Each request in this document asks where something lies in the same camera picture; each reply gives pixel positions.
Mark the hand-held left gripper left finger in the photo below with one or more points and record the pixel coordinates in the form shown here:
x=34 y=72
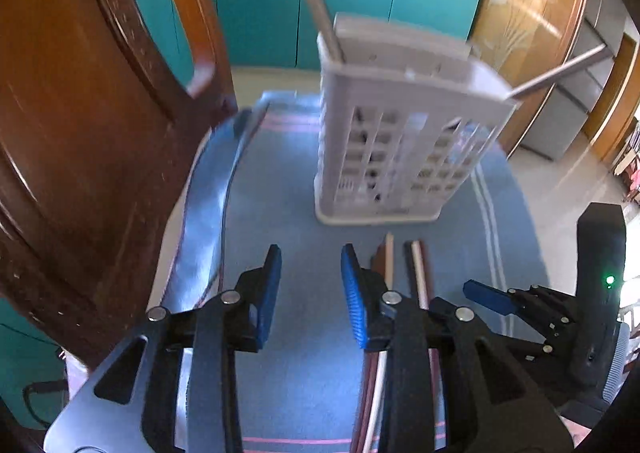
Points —
x=265 y=298

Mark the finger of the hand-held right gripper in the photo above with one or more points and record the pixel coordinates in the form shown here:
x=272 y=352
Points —
x=487 y=295
x=540 y=355

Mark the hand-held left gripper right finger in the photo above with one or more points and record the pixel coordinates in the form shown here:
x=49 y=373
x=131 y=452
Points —
x=355 y=303

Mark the brown chopsticks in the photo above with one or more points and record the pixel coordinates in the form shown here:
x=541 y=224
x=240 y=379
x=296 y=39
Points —
x=389 y=258

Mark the cream chopstick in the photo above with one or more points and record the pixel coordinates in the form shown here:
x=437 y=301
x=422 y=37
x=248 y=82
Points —
x=419 y=273

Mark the dark grey chopstick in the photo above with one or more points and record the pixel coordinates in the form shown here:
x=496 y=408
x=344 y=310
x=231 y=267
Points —
x=555 y=74

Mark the white plastic chopstick basket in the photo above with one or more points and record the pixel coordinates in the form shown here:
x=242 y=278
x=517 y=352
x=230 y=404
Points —
x=390 y=88

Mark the blue plaid cloth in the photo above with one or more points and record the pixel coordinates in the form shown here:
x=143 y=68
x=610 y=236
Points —
x=290 y=213

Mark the clothes drying rack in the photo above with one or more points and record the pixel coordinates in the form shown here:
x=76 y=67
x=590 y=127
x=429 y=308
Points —
x=631 y=163

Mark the silver refrigerator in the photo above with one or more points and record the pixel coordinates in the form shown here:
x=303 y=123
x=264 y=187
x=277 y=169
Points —
x=565 y=125

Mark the carved wooden chair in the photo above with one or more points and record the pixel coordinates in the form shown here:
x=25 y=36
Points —
x=75 y=133

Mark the wood framed glass sliding door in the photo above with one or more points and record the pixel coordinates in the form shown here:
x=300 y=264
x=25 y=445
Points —
x=525 y=8

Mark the teal kitchen base cabinets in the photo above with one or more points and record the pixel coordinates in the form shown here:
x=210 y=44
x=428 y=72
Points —
x=260 y=8

